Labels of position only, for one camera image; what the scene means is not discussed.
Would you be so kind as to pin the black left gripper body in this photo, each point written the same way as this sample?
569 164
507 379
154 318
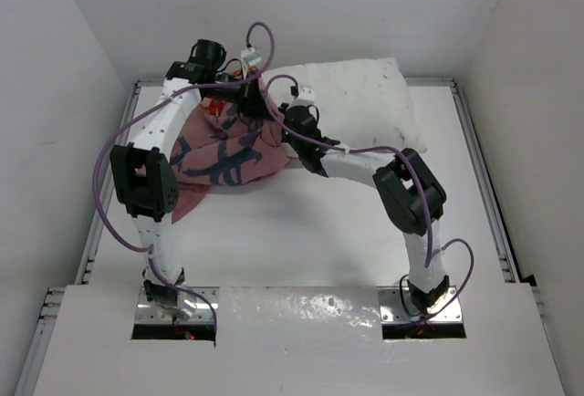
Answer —
242 96

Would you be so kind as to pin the white front cover board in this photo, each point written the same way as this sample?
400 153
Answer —
300 341

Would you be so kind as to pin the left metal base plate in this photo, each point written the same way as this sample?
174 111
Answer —
192 309

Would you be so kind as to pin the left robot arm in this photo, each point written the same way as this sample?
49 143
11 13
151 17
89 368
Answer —
144 181

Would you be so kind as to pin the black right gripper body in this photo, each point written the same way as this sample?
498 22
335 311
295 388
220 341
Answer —
294 143

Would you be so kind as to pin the metal base plate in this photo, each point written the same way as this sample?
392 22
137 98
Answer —
192 309
397 308

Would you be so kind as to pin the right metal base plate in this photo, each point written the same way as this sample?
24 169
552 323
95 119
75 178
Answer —
397 308

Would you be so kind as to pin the white pillow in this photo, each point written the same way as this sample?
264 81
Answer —
362 102

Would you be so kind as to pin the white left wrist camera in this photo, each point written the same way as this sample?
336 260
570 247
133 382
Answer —
250 59

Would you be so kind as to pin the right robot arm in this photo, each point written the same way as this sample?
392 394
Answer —
412 197

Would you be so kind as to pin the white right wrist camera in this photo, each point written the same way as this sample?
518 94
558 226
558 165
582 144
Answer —
303 95

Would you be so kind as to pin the red and pink pillowcase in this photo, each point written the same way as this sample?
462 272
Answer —
217 147

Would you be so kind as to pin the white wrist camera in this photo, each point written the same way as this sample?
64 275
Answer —
250 59
303 95

